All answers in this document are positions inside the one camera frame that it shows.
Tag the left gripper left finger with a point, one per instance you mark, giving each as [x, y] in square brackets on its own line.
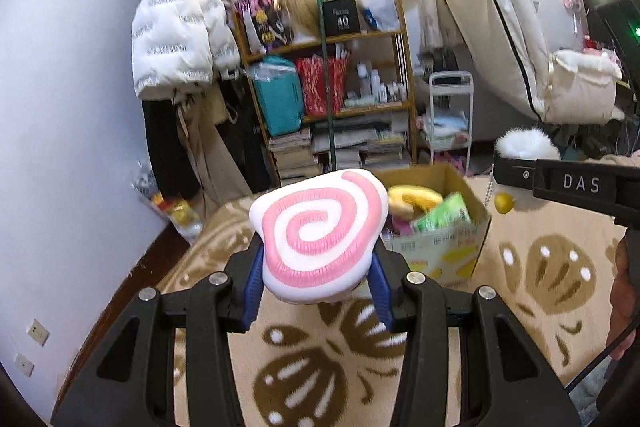
[128, 380]

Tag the white fluffy pompom toy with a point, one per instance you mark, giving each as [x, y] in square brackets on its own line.
[525, 151]

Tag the green tissue pack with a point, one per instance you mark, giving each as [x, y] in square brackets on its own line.
[451, 211]

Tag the pink swirl plush cushion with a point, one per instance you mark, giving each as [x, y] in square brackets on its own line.
[319, 234]

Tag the person's right hand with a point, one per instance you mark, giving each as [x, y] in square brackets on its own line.
[622, 297]

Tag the white cushion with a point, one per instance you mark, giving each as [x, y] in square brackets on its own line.
[581, 89]

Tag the black monitor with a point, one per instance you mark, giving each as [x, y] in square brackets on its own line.
[615, 24]

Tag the plastic bag of toys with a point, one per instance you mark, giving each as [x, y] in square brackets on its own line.
[177, 211]

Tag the white rolling cart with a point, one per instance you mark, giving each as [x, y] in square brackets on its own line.
[447, 124]

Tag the cardboard box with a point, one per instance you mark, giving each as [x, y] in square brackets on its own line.
[448, 253]

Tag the yellow plush toy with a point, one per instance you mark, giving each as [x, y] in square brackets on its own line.
[411, 201]

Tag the white folded mattress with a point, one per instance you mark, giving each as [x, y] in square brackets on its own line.
[508, 48]

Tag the beige trench coat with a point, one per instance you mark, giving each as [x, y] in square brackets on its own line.
[220, 178]

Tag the green pole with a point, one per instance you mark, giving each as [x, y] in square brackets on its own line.
[328, 92]

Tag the wooden shelf unit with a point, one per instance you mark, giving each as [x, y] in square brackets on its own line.
[400, 42]

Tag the black box with 40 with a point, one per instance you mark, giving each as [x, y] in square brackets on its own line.
[340, 17]

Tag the red patterned bag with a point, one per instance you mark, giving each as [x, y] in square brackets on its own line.
[310, 73]

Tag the teal bag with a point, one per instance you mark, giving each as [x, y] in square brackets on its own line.
[280, 96]

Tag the white puffer jacket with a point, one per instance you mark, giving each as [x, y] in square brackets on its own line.
[180, 47]

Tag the blonde wig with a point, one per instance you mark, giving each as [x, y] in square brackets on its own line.
[303, 19]

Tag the wall socket upper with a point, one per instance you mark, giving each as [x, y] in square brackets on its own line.
[38, 332]

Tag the wall socket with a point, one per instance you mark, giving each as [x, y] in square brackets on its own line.
[24, 365]
[38, 332]

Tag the wall socket lower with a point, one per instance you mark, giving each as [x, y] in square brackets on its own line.
[24, 365]

